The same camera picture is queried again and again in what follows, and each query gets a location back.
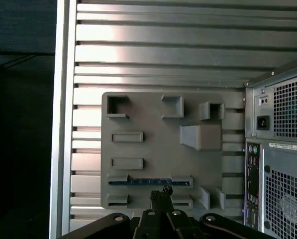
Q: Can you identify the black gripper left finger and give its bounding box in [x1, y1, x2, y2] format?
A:
[60, 189, 164, 239]

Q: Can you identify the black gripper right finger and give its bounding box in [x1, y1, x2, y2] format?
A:
[162, 185, 272, 239]

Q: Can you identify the grey plastic parts rack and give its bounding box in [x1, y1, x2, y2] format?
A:
[100, 91, 246, 210]

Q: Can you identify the black open PC case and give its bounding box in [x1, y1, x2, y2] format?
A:
[244, 56, 297, 239]

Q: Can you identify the grey power supply unit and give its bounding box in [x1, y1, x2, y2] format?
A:
[253, 73, 297, 144]

